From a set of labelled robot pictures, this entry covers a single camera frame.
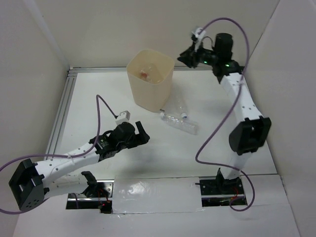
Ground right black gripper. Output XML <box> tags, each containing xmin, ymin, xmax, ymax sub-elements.
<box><xmin>176</xmin><ymin>40</ymin><xmax>217</xmax><ymax>69</ymax></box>

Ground clear bottle blue cap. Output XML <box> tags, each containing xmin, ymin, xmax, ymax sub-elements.
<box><xmin>167</xmin><ymin>96</ymin><xmax>188</xmax><ymax>120</ymax></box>

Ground red-capped labelled small bottle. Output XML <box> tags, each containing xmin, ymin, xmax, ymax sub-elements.
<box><xmin>140</xmin><ymin>70</ymin><xmax>150</xmax><ymax>80</ymax></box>

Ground clear bottle white cap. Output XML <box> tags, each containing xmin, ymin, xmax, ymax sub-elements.
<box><xmin>139</xmin><ymin>64</ymin><xmax>163</xmax><ymax>84</ymax></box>

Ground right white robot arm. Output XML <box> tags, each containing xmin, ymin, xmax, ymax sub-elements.
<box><xmin>178</xmin><ymin>33</ymin><xmax>272</xmax><ymax>194</ymax></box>

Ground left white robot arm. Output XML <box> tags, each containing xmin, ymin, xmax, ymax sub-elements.
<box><xmin>8</xmin><ymin>121</ymin><xmax>150</xmax><ymax>212</ymax></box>

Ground beige plastic bin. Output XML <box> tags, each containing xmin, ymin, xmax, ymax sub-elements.
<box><xmin>126</xmin><ymin>49</ymin><xmax>175</xmax><ymax>112</ymax></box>

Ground white taped front panel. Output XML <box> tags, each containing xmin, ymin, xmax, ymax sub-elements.
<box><xmin>112</xmin><ymin>177</ymin><xmax>202</xmax><ymax>214</ymax></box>

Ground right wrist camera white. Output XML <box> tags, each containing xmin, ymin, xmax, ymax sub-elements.
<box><xmin>191</xmin><ymin>27</ymin><xmax>206</xmax><ymax>42</ymax></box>

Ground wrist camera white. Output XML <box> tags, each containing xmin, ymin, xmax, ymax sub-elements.
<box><xmin>191</xmin><ymin>27</ymin><xmax>206</xmax><ymax>42</ymax></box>
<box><xmin>116</xmin><ymin>111</ymin><xmax>130</xmax><ymax>125</ymax></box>

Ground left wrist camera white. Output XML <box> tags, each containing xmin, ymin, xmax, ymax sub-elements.
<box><xmin>116</xmin><ymin>111</ymin><xmax>130</xmax><ymax>125</ymax></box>

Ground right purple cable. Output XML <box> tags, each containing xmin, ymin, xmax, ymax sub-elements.
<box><xmin>195</xmin><ymin>17</ymin><xmax>256</xmax><ymax>212</ymax></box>

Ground purple cable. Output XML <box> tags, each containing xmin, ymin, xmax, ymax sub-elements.
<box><xmin>195</xmin><ymin>17</ymin><xmax>256</xmax><ymax>212</ymax></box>
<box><xmin>0</xmin><ymin>94</ymin><xmax>119</xmax><ymax>215</ymax></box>

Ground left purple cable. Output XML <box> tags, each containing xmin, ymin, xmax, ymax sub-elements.
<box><xmin>0</xmin><ymin>94</ymin><xmax>119</xmax><ymax>215</ymax></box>

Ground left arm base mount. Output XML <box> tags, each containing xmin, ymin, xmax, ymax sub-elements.
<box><xmin>66</xmin><ymin>180</ymin><xmax>114</xmax><ymax>214</ymax></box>

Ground aluminium frame rail left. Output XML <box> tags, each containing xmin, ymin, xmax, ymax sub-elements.
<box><xmin>45</xmin><ymin>73</ymin><xmax>78</xmax><ymax>154</ymax></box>

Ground aluminium frame rail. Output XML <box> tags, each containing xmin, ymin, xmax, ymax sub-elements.
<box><xmin>68</xmin><ymin>65</ymin><xmax>245</xmax><ymax>73</ymax></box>
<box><xmin>45</xmin><ymin>73</ymin><xmax>78</xmax><ymax>154</ymax></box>

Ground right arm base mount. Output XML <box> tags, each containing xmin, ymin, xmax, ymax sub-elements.
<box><xmin>195</xmin><ymin>177</ymin><xmax>247</xmax><ymax>207</ymax></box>

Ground aluminium frame rail back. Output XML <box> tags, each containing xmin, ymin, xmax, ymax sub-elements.
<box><xmin>68</xmin><ymin>65</ymin><xmax>245</xmax><ymax>73</ymax></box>

